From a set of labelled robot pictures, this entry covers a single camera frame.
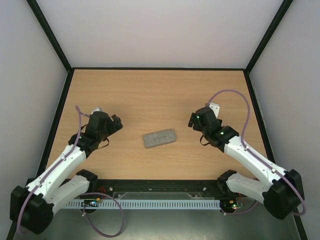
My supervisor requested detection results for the grey glasses case green lining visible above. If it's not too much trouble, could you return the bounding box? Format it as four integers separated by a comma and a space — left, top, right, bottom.
142, 128, 177, 149

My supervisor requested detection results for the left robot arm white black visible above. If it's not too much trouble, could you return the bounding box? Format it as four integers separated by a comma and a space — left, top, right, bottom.
9, 108, 123, 234

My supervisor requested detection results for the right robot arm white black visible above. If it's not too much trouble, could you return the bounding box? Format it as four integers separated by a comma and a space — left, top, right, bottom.
188, 106, 305, 220

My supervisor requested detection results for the left green circuit board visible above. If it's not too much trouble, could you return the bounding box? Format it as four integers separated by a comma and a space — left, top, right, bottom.
80, 198, 103, 208

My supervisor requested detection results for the green circuit board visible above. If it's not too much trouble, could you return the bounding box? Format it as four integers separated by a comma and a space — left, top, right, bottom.
225, 198, 244, 209
80, 198, 103, 208

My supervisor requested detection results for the right green circuit board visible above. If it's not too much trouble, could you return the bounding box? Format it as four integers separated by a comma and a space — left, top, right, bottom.
225, 198, 244, 209

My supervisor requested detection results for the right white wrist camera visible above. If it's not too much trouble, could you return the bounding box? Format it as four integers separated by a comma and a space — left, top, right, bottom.
208, 103, 220, 117

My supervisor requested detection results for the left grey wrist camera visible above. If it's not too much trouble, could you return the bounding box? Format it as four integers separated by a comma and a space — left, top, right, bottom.
90, 107, 103, 115

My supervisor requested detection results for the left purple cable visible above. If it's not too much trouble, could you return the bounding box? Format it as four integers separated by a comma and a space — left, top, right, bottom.
17, 105, 126, 238

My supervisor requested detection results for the purple cable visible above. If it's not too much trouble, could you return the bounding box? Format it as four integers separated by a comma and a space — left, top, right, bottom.
17, 105, 126, 238
206, 89, 308, 217

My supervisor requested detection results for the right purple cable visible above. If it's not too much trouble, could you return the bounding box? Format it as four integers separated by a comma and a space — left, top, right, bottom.
206, 89, 308, 217

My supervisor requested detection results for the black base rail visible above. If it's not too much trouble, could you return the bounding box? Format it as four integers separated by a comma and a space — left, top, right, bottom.
97, 179, 239, 199

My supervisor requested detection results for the light blue slotted cable duct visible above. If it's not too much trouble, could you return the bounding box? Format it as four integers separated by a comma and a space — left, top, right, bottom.
63, 199, 221, 210

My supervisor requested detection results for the black enclosure frame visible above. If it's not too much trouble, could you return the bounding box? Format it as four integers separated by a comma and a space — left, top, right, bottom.
4, 0, 310, 240

